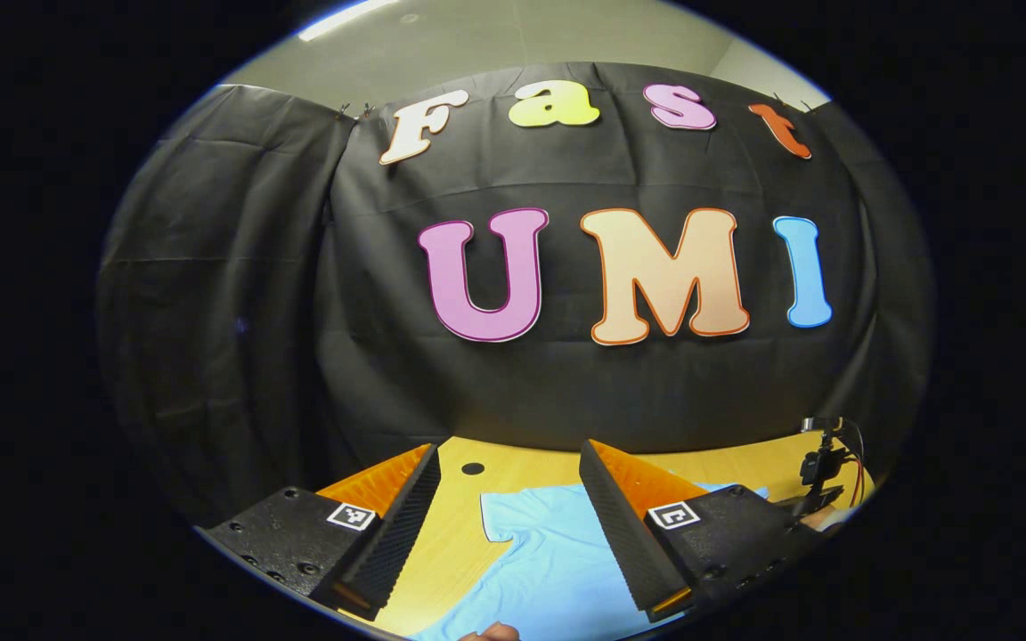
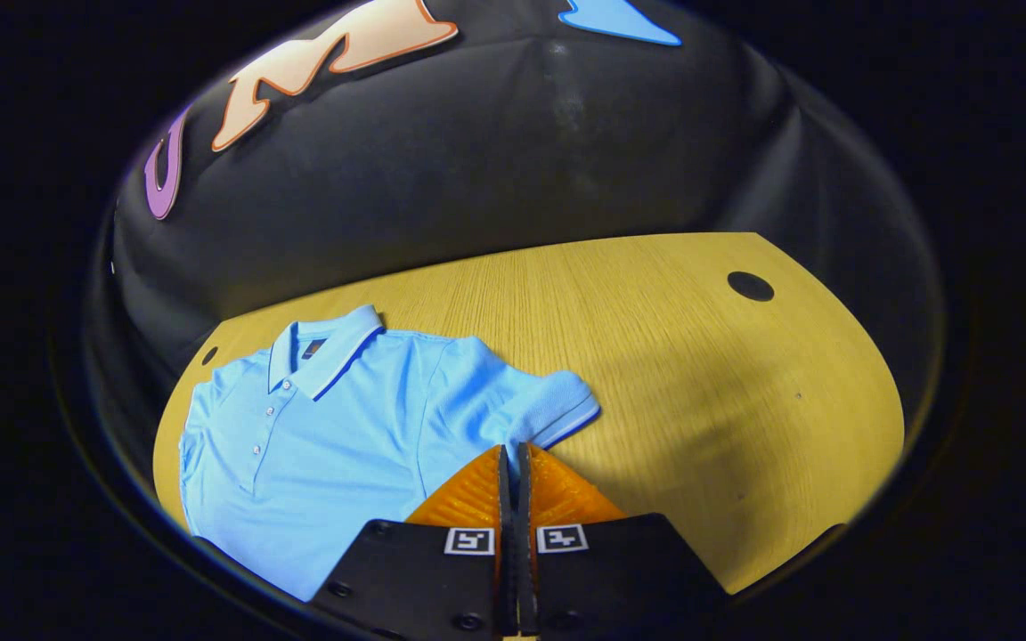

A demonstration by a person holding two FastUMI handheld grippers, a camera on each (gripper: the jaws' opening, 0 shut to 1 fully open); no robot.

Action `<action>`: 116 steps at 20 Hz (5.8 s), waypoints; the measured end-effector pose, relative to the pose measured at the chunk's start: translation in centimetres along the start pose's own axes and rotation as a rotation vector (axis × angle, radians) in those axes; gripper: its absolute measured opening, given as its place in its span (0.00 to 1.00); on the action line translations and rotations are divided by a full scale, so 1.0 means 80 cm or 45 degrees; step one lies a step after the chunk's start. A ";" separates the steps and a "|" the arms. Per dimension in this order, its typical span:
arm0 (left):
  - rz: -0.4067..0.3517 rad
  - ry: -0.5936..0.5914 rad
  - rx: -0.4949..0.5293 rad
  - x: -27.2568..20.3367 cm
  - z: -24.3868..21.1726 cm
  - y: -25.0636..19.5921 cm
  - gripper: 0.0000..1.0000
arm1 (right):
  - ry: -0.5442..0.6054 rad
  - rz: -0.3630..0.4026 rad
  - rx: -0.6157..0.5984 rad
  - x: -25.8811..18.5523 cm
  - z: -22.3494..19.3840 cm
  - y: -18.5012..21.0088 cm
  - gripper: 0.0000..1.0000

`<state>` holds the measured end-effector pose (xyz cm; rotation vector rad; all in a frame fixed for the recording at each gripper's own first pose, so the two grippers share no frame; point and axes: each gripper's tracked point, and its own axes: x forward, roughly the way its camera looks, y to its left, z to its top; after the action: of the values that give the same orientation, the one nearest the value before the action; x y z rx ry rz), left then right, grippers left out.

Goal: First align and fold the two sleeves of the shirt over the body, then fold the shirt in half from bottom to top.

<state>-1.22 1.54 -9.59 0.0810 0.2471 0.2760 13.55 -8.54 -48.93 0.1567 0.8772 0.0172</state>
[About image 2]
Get light blue T-shirt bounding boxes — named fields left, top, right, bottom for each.
left=178, top=304, right=602, bottom=603

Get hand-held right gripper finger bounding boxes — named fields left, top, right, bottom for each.
left=516, top=442, right=729, bottom=637
left=308, top=443, right=514, bottom=637

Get black backdrop cloth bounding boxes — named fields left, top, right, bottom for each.
left=90, top=0, right=946, bottom=535

